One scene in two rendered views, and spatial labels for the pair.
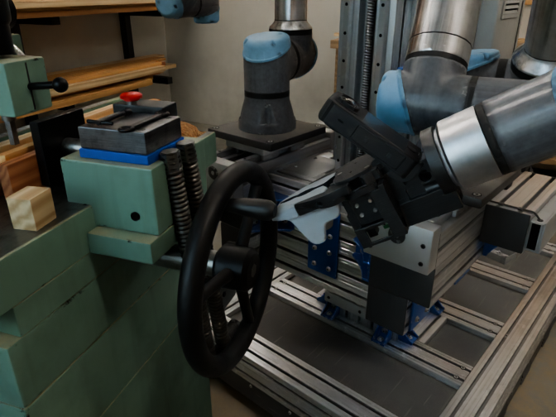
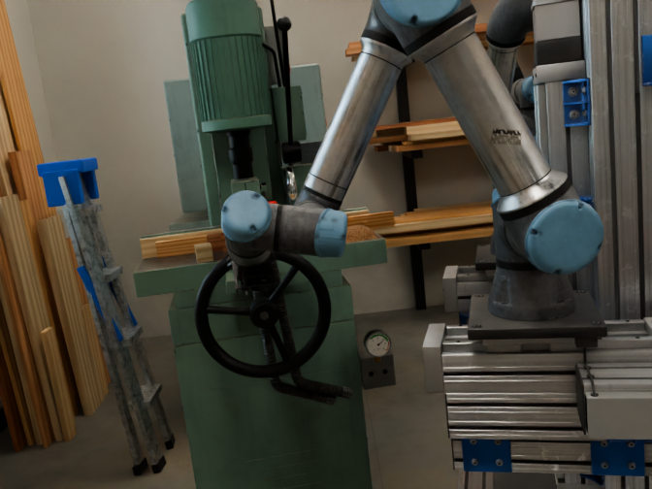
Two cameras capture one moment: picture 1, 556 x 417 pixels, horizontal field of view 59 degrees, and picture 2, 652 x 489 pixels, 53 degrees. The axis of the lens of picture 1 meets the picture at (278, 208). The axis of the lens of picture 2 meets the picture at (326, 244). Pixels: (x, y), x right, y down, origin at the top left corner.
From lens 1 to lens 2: 1.23 m
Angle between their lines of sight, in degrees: 62
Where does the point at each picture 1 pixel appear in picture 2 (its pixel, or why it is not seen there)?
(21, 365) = (174, 322)
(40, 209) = (202, 253)
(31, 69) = (247, 186)
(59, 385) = (196, 347)
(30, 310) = (182, 298)
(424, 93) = not seen: hidden behind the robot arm
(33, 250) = (188, 270)
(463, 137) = not seen: hidden behind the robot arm
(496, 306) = not seen: outside the picture
